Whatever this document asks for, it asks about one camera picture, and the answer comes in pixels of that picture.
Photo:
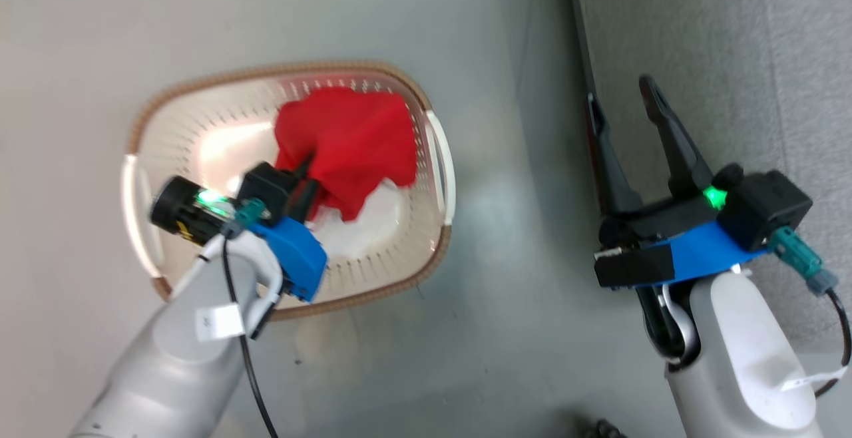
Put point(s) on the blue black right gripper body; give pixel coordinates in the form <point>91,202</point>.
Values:
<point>665,251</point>

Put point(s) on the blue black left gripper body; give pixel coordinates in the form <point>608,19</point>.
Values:
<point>296,255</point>

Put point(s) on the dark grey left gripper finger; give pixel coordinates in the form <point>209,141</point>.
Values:
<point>301,165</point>
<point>307,200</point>

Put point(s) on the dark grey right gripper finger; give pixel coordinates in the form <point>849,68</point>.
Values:
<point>679,152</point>
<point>612,172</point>

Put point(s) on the red cloth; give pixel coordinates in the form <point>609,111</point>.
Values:
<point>359,138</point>

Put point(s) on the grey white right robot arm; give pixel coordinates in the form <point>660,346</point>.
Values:
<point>745,358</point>

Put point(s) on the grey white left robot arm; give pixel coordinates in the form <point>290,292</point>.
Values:
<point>173,371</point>

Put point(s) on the white cloth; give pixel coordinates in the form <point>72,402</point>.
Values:
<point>373,221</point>

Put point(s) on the beige perforated laundry basket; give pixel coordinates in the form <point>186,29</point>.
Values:
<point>219,138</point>

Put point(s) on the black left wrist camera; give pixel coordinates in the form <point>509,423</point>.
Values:
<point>266,185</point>

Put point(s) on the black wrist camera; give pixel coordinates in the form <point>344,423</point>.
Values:
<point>266,185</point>
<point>765,208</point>

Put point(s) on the teal left camera connector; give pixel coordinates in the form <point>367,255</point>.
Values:
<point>251,212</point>

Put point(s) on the teal camera connector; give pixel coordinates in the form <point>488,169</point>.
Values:
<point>795,257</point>
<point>251,212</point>

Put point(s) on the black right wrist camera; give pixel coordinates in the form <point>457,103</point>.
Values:
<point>765,208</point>

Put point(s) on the teal right camera connector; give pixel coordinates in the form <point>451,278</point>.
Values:
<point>795,257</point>

